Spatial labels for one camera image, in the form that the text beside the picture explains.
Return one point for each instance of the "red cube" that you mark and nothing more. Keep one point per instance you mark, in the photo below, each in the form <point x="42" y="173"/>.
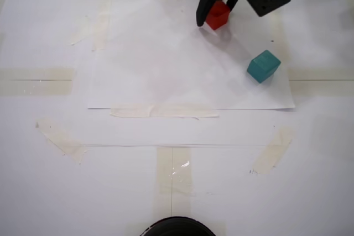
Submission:
<point x="218" y="17"/>

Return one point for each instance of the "teal blue cube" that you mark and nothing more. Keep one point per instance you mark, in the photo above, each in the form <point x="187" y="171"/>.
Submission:
<point x="262" y="66"/>

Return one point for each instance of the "beige masking tape strip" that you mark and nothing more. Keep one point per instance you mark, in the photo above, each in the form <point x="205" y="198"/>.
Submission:
<point x="102" y="20"/>
<point x="63" y="142"/>
<point x="272" y="150"/>
<point x="166" y="110"/>

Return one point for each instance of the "wide clear tape strip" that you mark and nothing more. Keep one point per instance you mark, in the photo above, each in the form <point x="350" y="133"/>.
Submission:
<point x="36" y="86"/>
<point x="326" y="86"/>
<point x="166" y="169"/>

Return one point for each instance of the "black round camera stand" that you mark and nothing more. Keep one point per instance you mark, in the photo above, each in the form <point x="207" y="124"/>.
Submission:
<point x="177" y="227"/>

